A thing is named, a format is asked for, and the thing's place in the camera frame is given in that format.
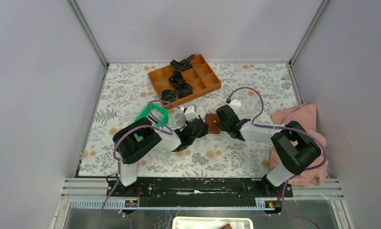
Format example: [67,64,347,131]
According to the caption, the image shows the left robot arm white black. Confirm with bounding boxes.
[113,106,209,196]

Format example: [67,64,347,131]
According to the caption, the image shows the green plastic card box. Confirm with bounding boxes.
[135,103,169,128]

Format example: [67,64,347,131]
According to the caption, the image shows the orange wooden compartment tray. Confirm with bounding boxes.
[148,54,222,105]

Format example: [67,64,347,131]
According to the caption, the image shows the black coiled cable in tray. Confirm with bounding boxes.
[160,89,178,104]

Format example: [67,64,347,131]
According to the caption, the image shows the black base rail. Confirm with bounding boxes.
[107,177,293,209]

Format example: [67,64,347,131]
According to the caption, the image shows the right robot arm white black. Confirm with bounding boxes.
[216,104,324,197]

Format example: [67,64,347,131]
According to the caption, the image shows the brown leather card holder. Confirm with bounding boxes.
[205,114,220,134]

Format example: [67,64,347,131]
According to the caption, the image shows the pink crumpled cloth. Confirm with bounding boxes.
[268,103,330,187]

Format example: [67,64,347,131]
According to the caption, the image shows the black items in tray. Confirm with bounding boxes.
[168,54,196,98]

